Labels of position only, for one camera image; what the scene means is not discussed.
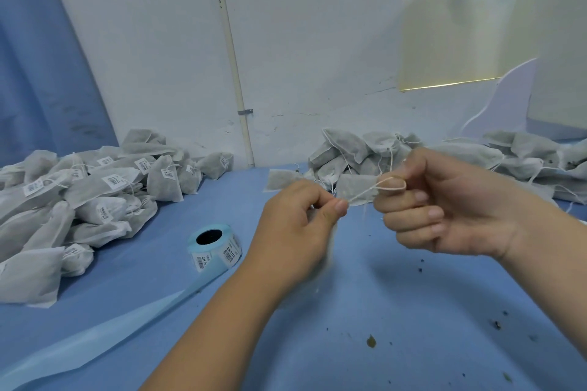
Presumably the white curved board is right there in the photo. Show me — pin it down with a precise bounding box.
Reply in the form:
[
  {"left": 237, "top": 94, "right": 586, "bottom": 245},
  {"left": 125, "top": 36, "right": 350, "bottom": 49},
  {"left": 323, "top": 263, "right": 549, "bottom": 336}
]
[{"left": 459, "top": 58, "right": 541, "bottom": 139}]

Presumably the person's left hand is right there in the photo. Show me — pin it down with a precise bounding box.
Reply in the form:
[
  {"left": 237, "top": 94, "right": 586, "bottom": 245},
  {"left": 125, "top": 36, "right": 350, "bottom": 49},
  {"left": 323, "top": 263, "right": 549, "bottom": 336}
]
[{"left": 240, "top": 179, "right": 350, "bottom": 303}]

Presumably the large beige panel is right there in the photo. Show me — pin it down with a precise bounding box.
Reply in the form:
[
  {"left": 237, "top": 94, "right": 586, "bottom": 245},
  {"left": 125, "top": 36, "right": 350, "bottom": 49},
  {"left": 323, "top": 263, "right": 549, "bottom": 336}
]
[{"left": 525, "top": 0, "right": 587, "bottom": 131}]

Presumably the white wall pipe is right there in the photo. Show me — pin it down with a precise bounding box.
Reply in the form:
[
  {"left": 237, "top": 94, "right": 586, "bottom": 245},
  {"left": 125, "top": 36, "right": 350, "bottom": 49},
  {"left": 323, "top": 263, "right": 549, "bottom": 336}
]
[{"left": 210, "top": 0, "right": 257, "bottom": 168}]

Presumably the person's left forearm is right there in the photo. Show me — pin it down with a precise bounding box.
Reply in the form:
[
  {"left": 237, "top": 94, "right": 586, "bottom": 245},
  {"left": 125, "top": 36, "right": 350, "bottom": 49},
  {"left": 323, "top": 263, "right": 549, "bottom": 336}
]
[{"left": 139, "top": 274, "right": 281, "bottom": 391}]

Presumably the pile of labelled herb bags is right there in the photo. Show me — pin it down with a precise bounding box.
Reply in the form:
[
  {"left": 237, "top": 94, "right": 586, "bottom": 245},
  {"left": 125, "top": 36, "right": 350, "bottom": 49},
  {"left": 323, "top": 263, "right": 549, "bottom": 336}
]
[{"left": 0, "top": 128, "right": 235, "bottom": 309}]

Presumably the blue curtain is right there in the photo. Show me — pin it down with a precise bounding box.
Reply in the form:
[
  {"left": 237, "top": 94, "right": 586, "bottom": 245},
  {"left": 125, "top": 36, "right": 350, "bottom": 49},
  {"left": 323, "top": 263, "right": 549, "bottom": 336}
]
[{"left": 0, "top": 0, "right": 119, "bottom": 167}]

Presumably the pile of unlabelled herb bags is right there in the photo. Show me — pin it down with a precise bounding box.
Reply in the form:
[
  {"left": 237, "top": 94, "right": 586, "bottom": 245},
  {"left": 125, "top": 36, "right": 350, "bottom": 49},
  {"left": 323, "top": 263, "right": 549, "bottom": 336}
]
[{"left": 264, "top": 128, "right": 587, "bottom": 213}]

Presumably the person's right hand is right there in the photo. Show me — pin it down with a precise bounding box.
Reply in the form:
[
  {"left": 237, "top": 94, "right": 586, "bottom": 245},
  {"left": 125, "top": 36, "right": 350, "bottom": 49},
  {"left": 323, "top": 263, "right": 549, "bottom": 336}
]
[{"left": 372, "top": 147, "right": 544, "bottom": 261}]

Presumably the blue label roll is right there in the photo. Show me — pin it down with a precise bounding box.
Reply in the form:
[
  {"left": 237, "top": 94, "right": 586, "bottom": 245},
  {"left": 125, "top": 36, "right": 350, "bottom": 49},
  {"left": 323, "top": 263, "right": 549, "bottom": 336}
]
[{"left": 0, "top": 224, "right": 244, "bottom": 391}]

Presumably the white drawstring pouch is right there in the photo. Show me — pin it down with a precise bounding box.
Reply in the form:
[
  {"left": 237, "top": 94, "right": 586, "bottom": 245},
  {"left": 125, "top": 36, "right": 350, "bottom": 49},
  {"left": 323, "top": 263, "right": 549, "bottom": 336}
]
[{"left": 293, "top": 174, "right": 409, "bottom": 291}]

